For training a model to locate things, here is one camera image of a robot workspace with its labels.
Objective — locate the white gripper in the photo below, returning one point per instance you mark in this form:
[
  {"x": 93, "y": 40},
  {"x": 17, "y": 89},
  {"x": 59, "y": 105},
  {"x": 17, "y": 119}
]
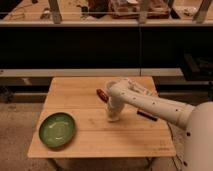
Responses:
[{"x": 113, "y": 109}]

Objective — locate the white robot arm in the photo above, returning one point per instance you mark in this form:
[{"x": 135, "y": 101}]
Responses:
[{"x": 197, "y": 121}]

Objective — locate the white plastic bottle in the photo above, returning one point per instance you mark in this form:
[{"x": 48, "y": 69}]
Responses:
[{"x": 141, "y": 89}]

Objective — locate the wooden table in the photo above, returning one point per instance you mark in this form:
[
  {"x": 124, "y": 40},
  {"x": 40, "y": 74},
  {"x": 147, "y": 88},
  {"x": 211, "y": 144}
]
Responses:
[{"x": 132, "y": 136}]

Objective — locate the long grey shelf bench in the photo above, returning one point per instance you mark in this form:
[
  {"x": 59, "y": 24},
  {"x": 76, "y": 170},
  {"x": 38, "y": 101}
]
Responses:
[{"x": 90, "y": 72}]

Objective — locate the green round plate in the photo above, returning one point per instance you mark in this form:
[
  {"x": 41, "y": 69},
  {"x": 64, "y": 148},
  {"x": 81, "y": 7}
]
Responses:
[{"x": 57, "y": 130}]

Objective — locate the brown tray with items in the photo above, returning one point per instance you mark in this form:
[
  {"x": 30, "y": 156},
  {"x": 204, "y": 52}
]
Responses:
[{"x": 157, "y": 9}]

